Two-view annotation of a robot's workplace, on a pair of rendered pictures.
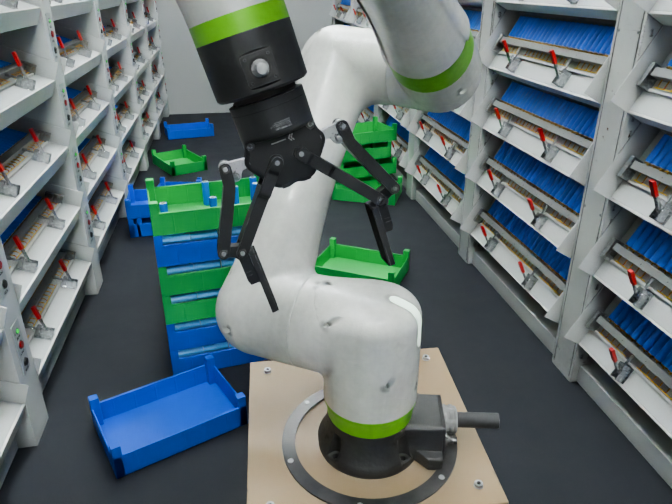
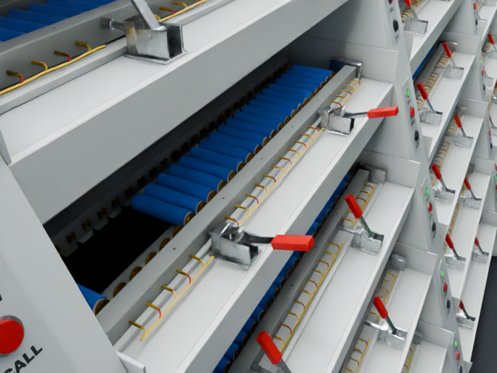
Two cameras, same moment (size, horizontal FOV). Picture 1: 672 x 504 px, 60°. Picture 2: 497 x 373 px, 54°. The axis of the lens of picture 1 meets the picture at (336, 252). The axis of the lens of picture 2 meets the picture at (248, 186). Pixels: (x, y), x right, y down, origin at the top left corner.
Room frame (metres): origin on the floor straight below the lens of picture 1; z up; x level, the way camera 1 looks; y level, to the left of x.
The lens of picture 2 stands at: (0.31, 0.30, 1.12)
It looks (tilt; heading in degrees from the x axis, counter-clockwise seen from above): 24 degrees down; 49
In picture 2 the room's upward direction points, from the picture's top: 20 degrees counter-clockwise
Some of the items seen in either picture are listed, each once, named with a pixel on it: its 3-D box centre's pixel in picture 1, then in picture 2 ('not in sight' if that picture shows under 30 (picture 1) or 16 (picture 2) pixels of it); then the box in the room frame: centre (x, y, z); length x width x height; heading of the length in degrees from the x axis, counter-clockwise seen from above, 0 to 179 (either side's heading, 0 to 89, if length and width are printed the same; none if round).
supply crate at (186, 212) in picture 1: (211, 199); not in sight; (1.37, 0.31, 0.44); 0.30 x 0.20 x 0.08; 109
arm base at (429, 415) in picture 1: (408, 424); not in sight; (0.65, -0.10, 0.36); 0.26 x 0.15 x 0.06; 87
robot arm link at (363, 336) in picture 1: (361, 350); not in sight; (0.65, -0.04, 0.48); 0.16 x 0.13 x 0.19; 67
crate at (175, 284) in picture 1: (216, 257); not in sight; (1.37, 0.31, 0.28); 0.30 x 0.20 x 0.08; 109
